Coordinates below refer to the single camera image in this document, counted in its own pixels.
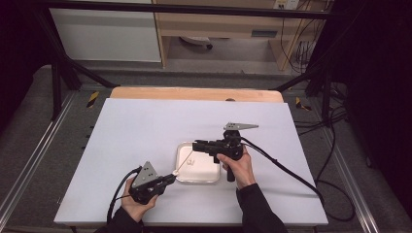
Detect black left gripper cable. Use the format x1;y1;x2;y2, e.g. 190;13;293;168
106;165;144;225

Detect black curtain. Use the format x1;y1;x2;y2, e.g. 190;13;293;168
324;0;412;210

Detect black metal frame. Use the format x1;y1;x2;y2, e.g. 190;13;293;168
32;0;344;121

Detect white wall socket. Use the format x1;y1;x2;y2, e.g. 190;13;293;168
273;0;300;10

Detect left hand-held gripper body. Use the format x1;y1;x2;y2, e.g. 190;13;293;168
128;160;167;206

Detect black floor cable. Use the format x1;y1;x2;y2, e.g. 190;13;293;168
292;106;357;223

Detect thin wooden skewer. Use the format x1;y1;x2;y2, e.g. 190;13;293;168
174;150;195;176

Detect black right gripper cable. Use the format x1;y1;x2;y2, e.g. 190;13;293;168
240;136;326;207

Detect yellow black tape marker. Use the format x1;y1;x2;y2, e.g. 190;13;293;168
86;91;100;109

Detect hanging black cables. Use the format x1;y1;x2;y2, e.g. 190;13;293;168
280;0;328;74

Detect office chair base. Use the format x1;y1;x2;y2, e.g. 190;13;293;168
179;36;214;50

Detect aluminium floor rail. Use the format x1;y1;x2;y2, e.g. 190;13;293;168
0;91;78;221
324;129;381;233

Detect light wooden desk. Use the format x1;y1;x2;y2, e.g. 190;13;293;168
152;0;334;72

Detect person's left hand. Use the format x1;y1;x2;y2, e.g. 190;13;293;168
120;177;159;223

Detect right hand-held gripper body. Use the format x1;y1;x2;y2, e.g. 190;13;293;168
209;121;259;183

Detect wooden table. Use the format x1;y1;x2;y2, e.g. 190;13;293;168
110;86;285;104

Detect person's right hand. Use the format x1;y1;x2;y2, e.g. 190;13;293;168
216;147;257;190

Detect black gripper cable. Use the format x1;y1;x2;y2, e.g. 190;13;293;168
240;136;326;207
106;165;144;225

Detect white cabinet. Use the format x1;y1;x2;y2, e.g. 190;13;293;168
49;0;162;63

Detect white rectangular tray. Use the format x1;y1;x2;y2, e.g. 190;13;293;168
175;141;222;184

